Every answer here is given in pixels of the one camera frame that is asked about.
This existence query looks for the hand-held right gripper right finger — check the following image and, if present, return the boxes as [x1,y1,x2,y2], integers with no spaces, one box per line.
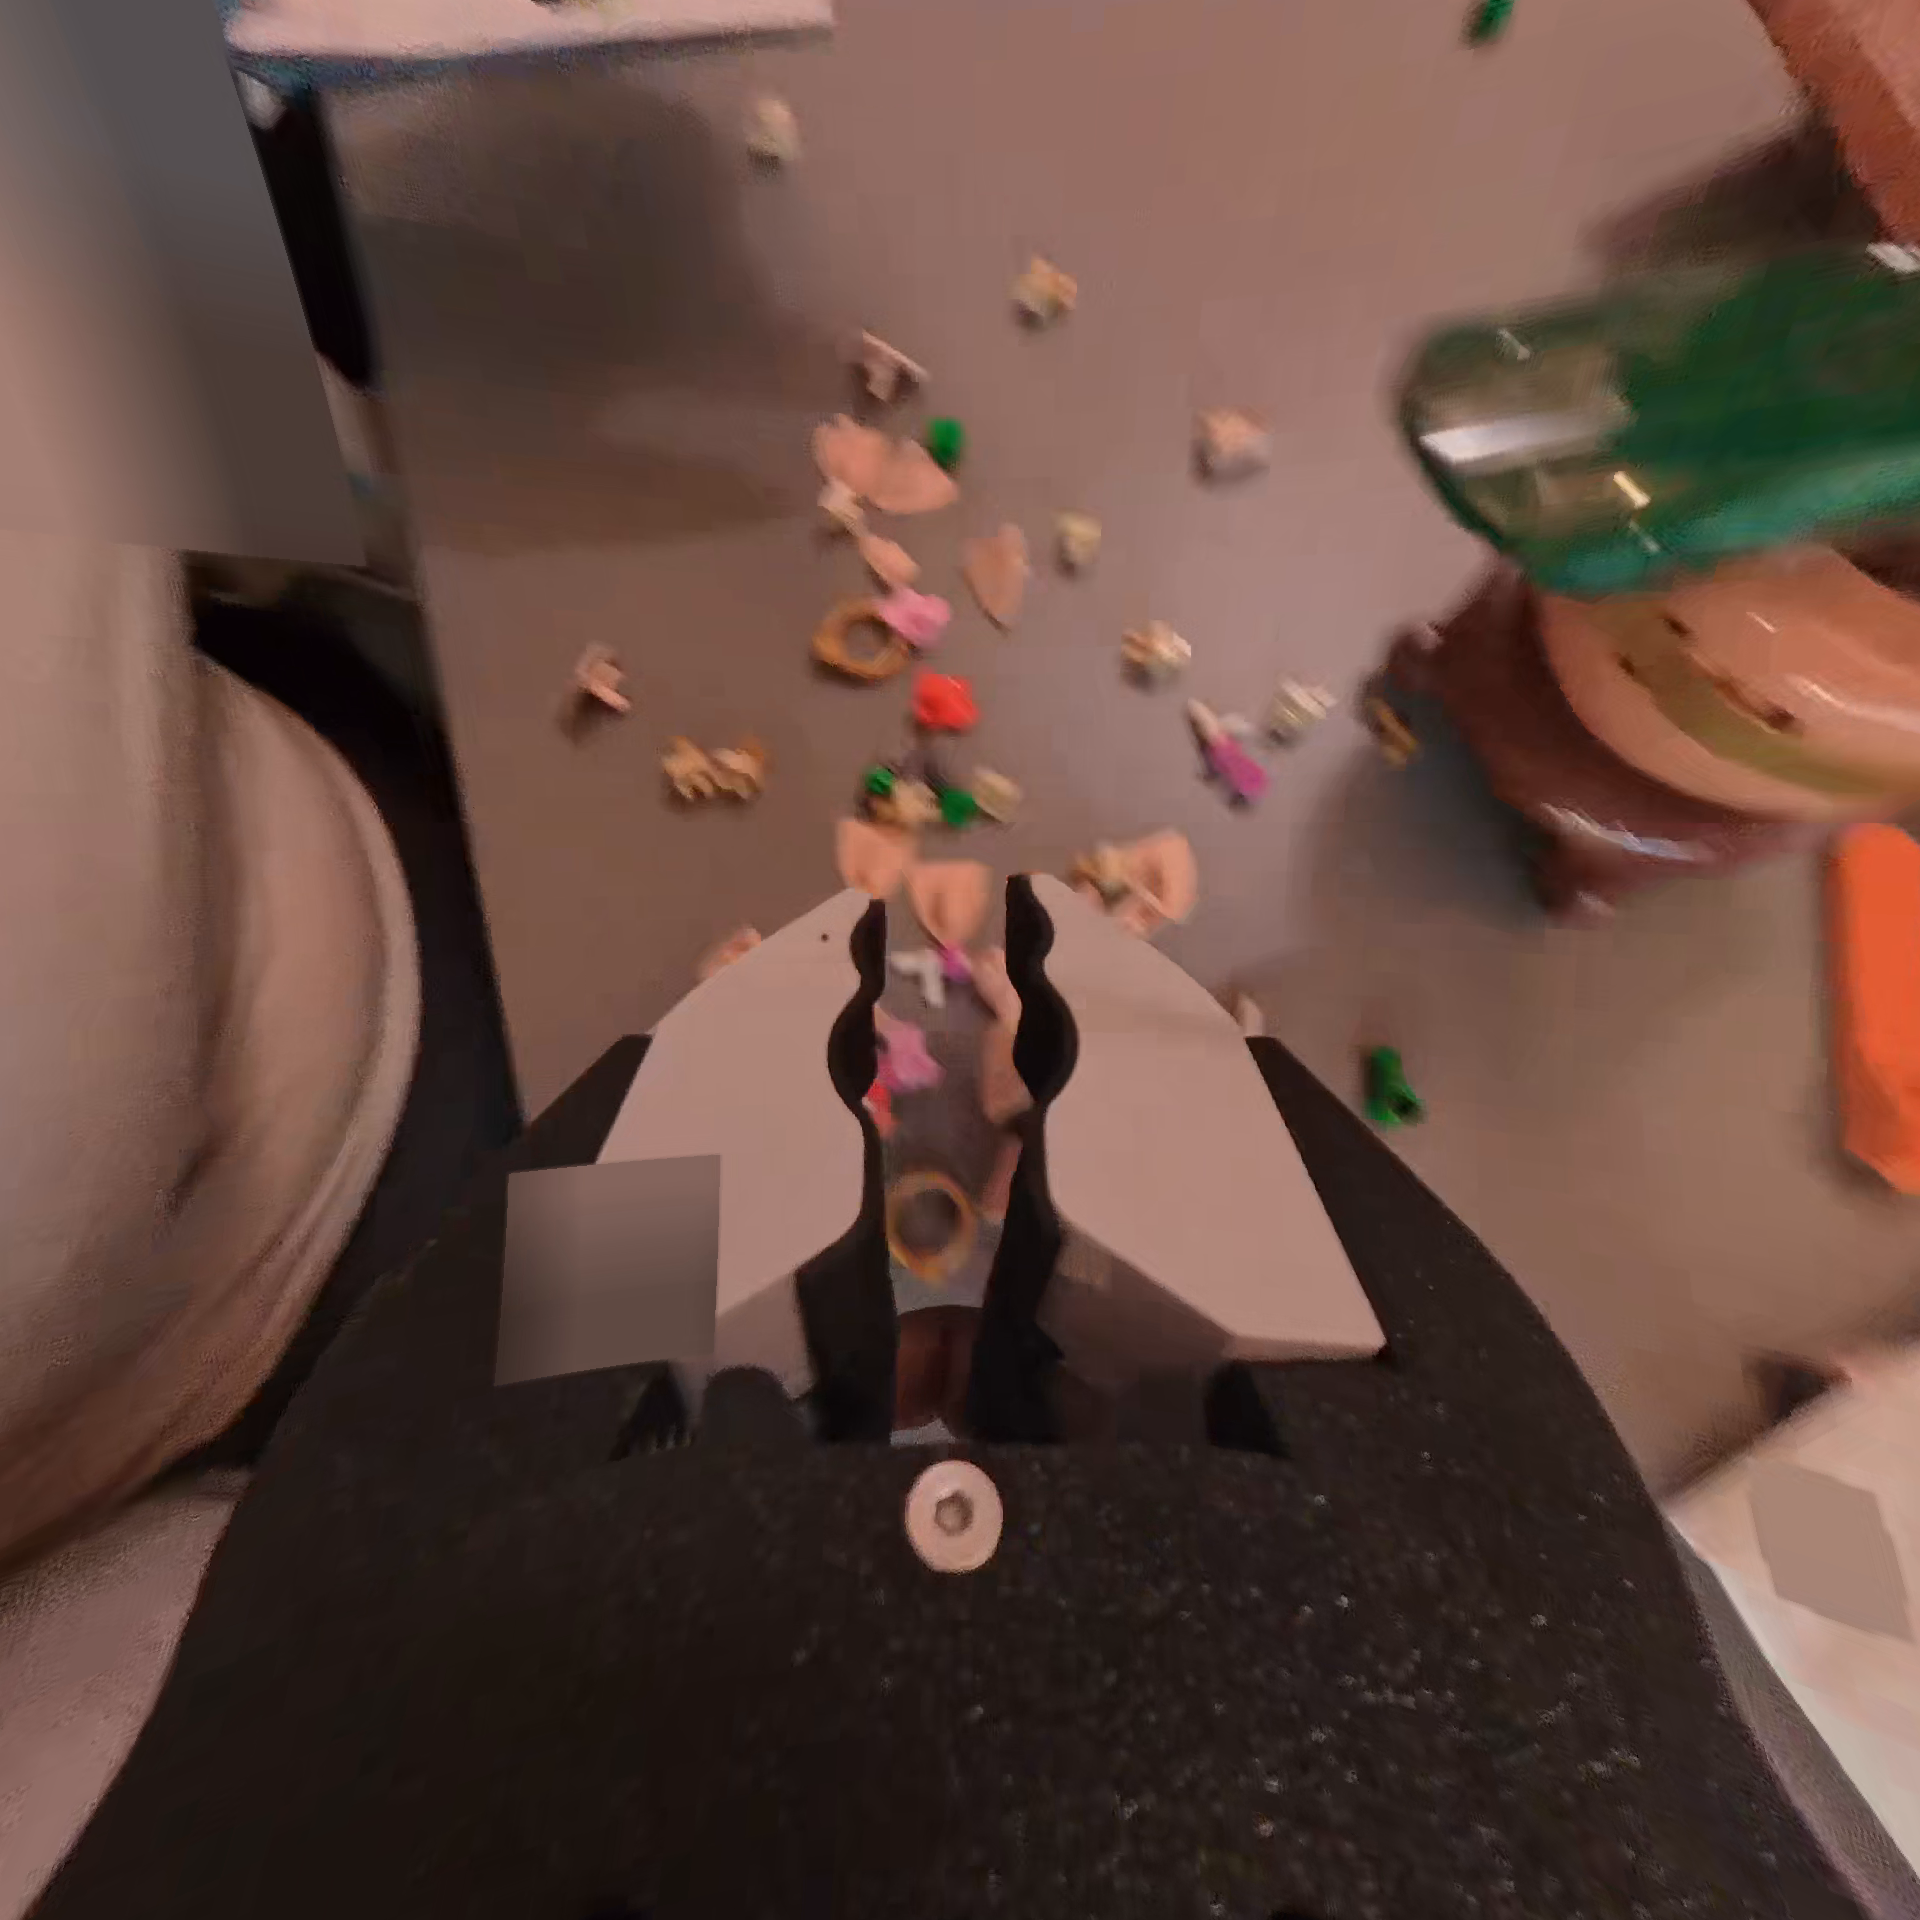
[962,869,1390,1445]

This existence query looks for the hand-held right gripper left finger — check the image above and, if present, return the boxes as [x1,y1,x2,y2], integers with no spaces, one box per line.
[594,882,903,1445]

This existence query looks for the tan toy brick pieces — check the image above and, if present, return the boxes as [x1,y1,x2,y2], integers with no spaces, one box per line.
[566,93,1422,1140]

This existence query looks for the grey desk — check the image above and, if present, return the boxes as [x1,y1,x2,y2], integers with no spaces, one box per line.
[308,0,1920,1920]

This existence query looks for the dark green stem brick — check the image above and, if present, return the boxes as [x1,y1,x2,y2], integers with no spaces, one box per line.
[863,763,984,832]

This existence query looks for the pink and white stem brick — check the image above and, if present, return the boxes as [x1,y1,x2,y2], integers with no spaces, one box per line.
[1188,696,1266,807]

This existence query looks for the pale cloth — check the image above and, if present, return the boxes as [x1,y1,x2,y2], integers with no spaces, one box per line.
[0,558,425,1565]

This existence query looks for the toy brick orchid plant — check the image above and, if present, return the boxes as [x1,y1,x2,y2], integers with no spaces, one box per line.
[1369,228,1920,919]

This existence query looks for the orange flat object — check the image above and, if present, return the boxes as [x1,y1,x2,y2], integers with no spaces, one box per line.
[1822,821,1920,1192]

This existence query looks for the white paper bag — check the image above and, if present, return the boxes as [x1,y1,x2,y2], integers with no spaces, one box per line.
[1662,1349,1920,1920]

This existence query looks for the gold ring brick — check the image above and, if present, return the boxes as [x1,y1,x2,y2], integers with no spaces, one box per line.
[812,596,921,689]

